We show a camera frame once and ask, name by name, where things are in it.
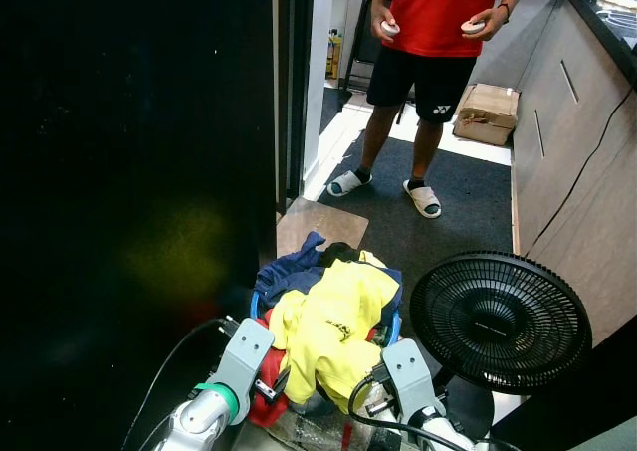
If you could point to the black floor fan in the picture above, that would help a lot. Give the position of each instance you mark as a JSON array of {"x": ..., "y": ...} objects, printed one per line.
[{"x": 498, "y": 322}]

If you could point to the dark grey floor mat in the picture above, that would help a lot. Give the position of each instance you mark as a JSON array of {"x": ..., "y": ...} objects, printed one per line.
[{"x": 468, "y": 202}]

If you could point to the wooden counter cabinet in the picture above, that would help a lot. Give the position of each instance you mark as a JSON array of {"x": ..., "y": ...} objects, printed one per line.
[{"x": 577, "y": 172}]

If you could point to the dark blue garment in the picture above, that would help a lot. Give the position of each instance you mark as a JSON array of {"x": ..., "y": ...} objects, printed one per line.
[{"x": 294, "y": 272}]

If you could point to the clear plastic bag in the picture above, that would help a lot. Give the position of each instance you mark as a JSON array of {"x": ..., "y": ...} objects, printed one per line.
[{"x": 309, "y": 433}]

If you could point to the brown wooden board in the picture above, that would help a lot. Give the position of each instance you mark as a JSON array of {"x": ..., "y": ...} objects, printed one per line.
[{"x": 318, "y": 222}]

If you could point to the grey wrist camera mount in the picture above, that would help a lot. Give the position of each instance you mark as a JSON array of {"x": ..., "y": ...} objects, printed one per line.
[
  {"x": 408, "y": 371},
  {"x": 244, "y": 351}
]

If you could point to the yellow mesh sports shirt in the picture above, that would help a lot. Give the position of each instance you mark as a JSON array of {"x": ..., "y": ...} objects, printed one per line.
[{"x": 333, "y": 322}]

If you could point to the yellow bottle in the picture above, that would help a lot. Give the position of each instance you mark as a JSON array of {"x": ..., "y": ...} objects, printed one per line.
[{"x": 335, "y": 58}]

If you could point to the brown cardboard box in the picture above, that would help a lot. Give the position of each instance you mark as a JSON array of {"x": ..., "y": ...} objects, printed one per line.
[{"x": 488, "y": 112}]

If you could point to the black glossy panel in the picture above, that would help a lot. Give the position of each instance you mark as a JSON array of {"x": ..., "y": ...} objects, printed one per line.
[{"x": 100, "y": 122}]

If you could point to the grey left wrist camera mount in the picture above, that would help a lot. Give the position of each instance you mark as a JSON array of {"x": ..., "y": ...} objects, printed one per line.
[{"x": 244, "y": 351}]

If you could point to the person in red shirt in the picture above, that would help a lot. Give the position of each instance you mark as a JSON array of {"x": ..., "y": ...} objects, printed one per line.
[{"x": 433, "y": 13}]

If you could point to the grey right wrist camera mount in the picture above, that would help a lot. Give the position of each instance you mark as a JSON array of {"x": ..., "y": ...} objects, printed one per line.
[{"x": 408, "y": 371}]

